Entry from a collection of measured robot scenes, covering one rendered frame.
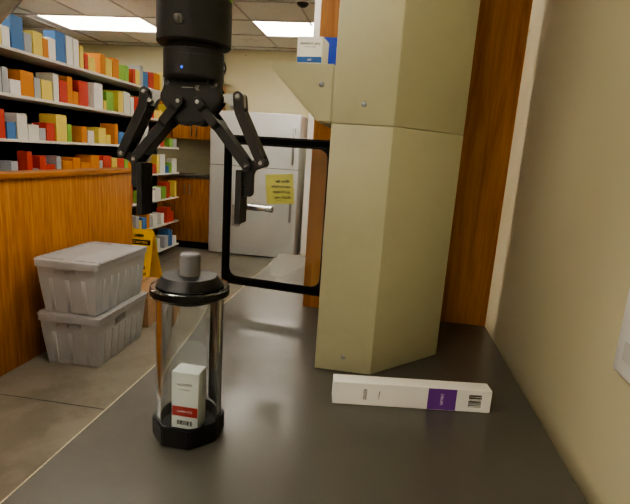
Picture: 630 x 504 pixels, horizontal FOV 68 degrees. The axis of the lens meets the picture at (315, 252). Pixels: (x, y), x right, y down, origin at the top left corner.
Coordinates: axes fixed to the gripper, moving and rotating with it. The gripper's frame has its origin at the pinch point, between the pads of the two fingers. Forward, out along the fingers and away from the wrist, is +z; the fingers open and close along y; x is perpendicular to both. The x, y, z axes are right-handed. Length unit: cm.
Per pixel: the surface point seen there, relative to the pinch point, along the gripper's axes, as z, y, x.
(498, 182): -5, -53, -63
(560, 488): 33, -52, 1
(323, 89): -19.8, -13.2, -25.5
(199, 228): 98, 211, -527
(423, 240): 6.7, -34.1, -33.6
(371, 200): -1.0, -23.4, -25.6
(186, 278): 9.0, -0.3, 2.2
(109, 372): 127, 126, -179
